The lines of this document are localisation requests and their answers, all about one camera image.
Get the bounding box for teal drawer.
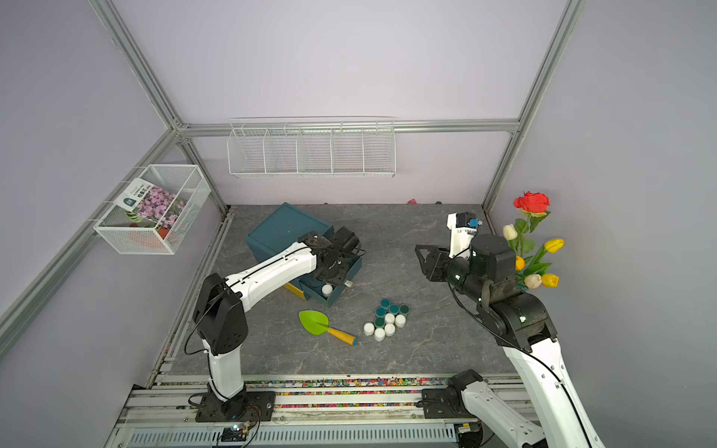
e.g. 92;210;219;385
291;256;362;308

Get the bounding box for teal drawer cabinet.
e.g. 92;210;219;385
245;203;334;262

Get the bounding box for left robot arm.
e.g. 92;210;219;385
191;227;360;423

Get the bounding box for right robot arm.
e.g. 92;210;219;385
415;234;603;447

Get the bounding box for yellow bottom drawer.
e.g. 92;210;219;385
285;283;306;301

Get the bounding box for green toy shovel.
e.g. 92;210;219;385
299;310;357;346

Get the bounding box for glass vase with flowers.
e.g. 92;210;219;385
502;192;565;290

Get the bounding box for colourful pebble tray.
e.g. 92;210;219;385
246;376;448;410

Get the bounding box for purple flower seed packet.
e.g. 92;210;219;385
113;177;187;230

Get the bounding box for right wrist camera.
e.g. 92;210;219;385
446;212;483;259

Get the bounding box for long white wire basket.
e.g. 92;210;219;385
227;117;397;178

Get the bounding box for small white wire basket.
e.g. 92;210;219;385
93;164;211;255

